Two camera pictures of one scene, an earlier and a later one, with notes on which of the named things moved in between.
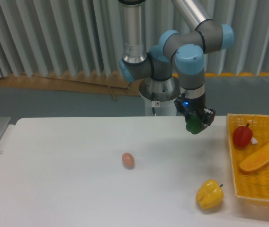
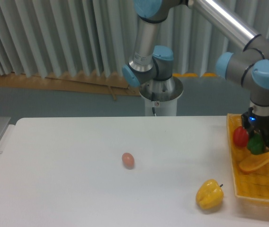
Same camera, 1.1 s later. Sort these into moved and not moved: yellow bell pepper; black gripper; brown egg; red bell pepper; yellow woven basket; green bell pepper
Moved: black gripper; green bell pepper
Not moved: red bell pepper; brown egg; yellow bell pepper; yellow woven basket
